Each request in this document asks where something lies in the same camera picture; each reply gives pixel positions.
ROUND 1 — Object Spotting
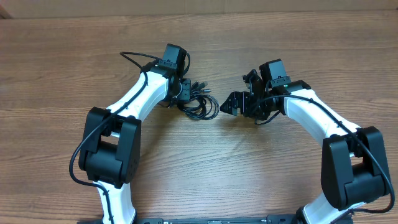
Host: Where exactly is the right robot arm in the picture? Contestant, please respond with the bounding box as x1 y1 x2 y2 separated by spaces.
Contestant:
220 59 396 223

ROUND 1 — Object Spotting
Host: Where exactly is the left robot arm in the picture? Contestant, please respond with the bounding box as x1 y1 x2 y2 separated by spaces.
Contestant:
69 44 190 223

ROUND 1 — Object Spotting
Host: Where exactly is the black USB-A cable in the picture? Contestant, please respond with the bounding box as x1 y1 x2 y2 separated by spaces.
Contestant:
176 80 220 121

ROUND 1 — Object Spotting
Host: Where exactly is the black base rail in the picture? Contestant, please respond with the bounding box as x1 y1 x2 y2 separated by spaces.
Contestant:
132 215 305 224

